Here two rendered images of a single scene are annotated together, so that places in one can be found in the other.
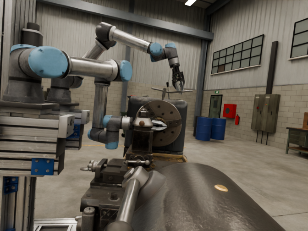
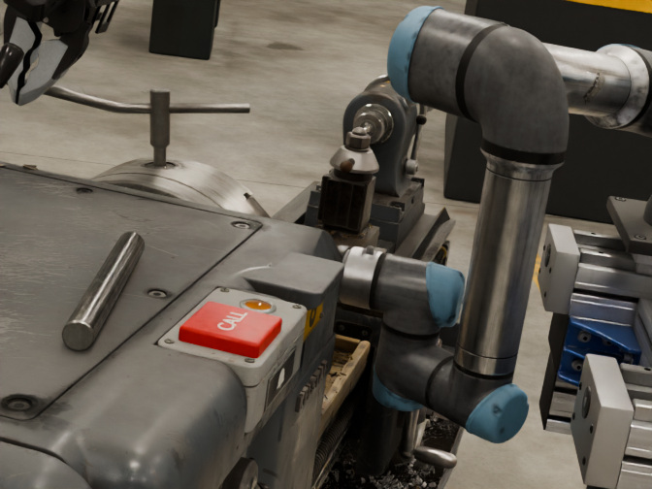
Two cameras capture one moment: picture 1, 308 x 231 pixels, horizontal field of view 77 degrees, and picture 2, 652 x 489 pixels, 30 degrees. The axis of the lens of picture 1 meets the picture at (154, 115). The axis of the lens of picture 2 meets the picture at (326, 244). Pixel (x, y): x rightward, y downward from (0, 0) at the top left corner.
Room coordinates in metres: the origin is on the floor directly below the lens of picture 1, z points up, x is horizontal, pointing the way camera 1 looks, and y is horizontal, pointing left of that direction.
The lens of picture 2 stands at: (2.57, 0.44, 1.60)
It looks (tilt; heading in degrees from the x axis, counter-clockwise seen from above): 18 degrees down; 193
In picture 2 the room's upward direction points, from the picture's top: 8 degrees clockwise
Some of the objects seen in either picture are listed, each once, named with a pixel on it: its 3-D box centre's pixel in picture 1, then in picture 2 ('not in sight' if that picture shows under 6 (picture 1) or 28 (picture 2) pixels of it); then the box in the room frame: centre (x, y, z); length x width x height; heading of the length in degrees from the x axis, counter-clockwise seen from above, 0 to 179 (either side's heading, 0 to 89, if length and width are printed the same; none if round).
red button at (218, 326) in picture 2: not in sight; (231, 333); (1.79, 0.20, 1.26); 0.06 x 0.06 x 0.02; 1
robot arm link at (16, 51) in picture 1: (27, 63); not in sight; (0.84, 0.56, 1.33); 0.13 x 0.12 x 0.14; 57
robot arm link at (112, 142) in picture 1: (110, 138); (413, 367); (1.13, 0.24, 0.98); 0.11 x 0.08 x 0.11; 57
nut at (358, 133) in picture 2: (143, 112); (358, 138); (0.73, 0.04, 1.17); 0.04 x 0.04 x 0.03
